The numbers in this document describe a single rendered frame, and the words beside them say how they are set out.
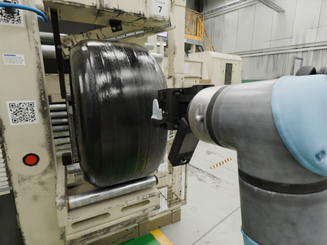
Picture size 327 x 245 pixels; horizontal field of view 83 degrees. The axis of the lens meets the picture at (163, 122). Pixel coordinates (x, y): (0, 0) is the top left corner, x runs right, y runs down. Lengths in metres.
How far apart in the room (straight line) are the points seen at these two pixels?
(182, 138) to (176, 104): 0.07
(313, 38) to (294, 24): 1.13
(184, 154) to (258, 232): 0.19
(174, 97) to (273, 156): 0.21
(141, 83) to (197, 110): 0.34
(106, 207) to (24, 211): 0.27
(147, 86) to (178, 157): 0.28
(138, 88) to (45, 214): 0.57
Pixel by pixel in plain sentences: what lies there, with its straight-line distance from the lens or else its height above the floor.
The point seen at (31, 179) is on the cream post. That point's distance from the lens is 0.80.
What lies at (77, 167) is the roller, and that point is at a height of 0.91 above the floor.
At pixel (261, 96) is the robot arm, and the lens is 0.21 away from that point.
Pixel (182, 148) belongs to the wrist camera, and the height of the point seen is 1.19.
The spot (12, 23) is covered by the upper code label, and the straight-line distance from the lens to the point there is 0.74.
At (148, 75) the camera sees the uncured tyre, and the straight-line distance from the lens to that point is 0.60.
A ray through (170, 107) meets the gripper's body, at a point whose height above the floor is 1.27.
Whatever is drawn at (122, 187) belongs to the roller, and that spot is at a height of 0.91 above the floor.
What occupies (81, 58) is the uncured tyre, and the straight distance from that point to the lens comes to 0.63.
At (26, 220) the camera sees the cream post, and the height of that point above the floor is 0.84.
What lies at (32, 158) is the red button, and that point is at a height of 1.07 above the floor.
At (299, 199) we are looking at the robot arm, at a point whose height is 1.21.
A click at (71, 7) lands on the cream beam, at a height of 1.64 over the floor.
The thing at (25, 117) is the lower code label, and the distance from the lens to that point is 0.73.
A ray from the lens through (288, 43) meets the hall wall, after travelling 11.99.
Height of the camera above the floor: 1.32
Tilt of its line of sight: 13 degrees down
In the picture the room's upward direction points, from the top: straight up
